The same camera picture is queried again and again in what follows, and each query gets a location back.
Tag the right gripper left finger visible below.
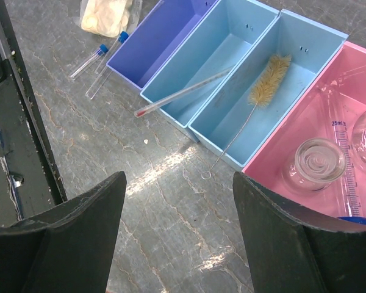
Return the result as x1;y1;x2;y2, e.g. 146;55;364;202
0;172;127;292

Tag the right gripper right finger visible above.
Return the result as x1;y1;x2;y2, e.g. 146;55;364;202
233;172;366;292

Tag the graduated cylinder blue base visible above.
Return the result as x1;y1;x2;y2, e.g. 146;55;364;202
331;120;366;225

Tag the clear glass flask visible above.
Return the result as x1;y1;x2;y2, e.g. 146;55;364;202
281;138;346;192

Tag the blue cap pipette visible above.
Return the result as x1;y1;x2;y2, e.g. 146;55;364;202
69;44;109;80
85;31;129;99

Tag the light blue bin right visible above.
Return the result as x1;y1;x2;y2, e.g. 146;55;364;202
189;9;348;170

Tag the light blue bin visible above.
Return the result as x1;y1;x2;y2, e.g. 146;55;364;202
139;0;281;143
189;9;348;170

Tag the pink bin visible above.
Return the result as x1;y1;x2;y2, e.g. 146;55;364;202
243;42;366;219

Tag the purple narrow bin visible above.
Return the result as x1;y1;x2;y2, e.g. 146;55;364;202
107;0;217;90

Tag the light blue bin left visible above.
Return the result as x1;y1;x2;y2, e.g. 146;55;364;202
139;0;281;143

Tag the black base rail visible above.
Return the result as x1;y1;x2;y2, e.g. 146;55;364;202
0;1;67;228

